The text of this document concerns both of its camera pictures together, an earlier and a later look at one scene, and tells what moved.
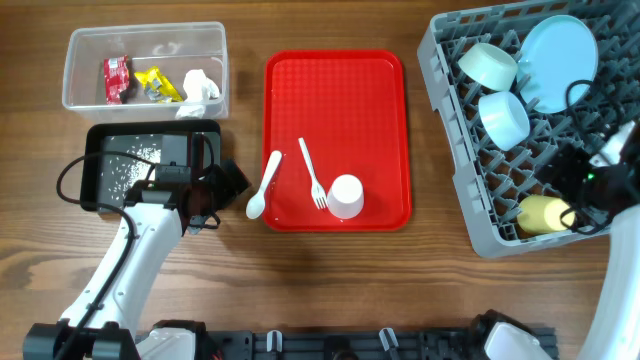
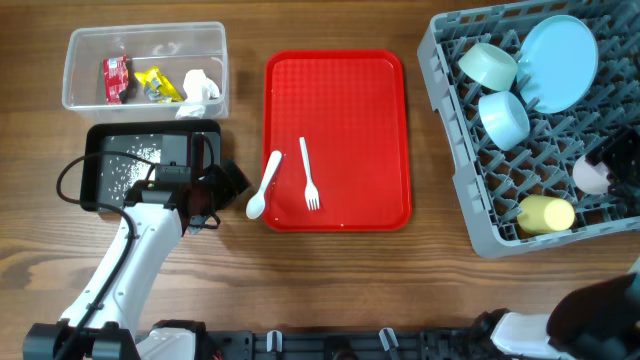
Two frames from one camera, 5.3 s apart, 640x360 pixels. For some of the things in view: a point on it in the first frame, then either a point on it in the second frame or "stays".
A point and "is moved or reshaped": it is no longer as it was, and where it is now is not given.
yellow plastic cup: x=544 y=214 stays
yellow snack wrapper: x=158 y=87 stays
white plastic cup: x=345 y=196 -> x=590 y=179
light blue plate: x=555 y=52 stays
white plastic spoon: x=256 y=204 stays
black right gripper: x=560 y=169 -> x=611 y=152
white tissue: x=199 y=88 stays
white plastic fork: x=318 y=192 is moved or reshaped
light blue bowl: x=504 y=120 stays
